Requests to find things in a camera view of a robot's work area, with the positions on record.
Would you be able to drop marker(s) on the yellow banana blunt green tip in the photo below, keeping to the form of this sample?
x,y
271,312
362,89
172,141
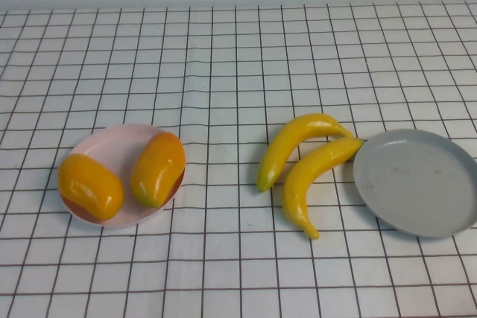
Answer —
x,y
290,139

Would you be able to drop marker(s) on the yellow banana narrow curved tail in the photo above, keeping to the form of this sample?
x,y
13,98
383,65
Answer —
x,y
309,173

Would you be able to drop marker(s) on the orange mango with green tip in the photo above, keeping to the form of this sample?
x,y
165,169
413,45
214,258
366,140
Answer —
x,y
158,169

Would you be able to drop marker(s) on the pink round plate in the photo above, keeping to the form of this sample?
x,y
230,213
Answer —
x,y
112,146

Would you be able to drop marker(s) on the grey round plate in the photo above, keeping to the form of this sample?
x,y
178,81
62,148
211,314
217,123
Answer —
x,y
417,184

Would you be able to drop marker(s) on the white grid tablecloth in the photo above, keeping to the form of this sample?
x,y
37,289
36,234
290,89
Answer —
x,y
238,72

